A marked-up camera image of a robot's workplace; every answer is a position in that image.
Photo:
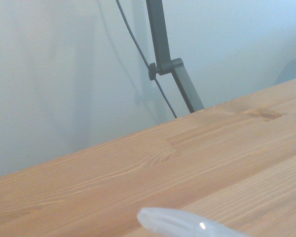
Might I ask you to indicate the clear sanitizer pump bottle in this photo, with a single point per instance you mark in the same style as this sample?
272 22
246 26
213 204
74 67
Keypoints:
177 223

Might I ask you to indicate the black camera stand pole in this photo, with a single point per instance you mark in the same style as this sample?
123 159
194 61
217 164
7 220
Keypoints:
162 44

